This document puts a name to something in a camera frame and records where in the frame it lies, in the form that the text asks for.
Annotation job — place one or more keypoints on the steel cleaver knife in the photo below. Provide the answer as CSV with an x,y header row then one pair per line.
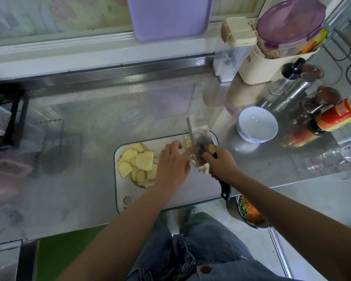
x,y
199,136

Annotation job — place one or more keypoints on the metal bowl with scraps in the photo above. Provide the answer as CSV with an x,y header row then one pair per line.
x,y
248,212

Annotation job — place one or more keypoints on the person's right hand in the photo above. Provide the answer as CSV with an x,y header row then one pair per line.
x,y
222,165

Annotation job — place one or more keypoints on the clear plastic bottle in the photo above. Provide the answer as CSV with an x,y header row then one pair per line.
x,y
339,156

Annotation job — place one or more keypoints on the clear container cream lid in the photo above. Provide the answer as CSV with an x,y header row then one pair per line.
x,y
233,52

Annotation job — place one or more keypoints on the person's left hand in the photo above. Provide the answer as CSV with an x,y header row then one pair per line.
x,y
171,169

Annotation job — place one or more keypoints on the pile of diced potato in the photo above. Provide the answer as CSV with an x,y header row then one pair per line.
x,y
190,140

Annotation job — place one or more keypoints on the glass jar red lid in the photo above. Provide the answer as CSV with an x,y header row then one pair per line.
x,y
324,96

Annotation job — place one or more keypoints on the sauce bottle red label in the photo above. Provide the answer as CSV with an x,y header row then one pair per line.
x,y
339,115

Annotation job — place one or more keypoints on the person's blue jeans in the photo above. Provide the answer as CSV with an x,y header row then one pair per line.
x,y
169,257

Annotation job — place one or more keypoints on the steel bin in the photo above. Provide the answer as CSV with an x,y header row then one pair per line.
x,y
3,263

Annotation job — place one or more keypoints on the purple lid food container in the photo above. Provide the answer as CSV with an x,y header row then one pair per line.
x,y
292,29

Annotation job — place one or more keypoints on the black metal rack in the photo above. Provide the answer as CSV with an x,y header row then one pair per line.
x,y
17,117

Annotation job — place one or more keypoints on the green mat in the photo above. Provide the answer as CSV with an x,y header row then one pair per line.
x,y
67,251

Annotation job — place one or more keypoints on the person's right forearm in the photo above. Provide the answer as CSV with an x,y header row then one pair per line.
x,y
301,228

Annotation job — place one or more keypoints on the purple plastic cutting board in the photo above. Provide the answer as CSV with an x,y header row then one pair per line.
x,y
169,17

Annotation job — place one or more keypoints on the person's left forearm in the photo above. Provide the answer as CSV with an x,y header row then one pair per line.
x,y
108,240

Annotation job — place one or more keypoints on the white bowl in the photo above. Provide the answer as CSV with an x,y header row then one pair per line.
x,y
257,124

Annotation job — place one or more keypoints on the cream plastic canister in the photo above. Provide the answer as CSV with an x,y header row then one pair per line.
x,y
260,70

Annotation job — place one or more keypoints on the white cutting board green rim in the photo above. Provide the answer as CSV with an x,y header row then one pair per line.
x,y
190,190

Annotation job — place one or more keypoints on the glass bottle black cap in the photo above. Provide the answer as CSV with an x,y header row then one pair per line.
x,y
289,74

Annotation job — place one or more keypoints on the pile of yellow potato slices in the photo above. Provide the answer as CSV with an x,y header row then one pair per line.
x,y
137,164

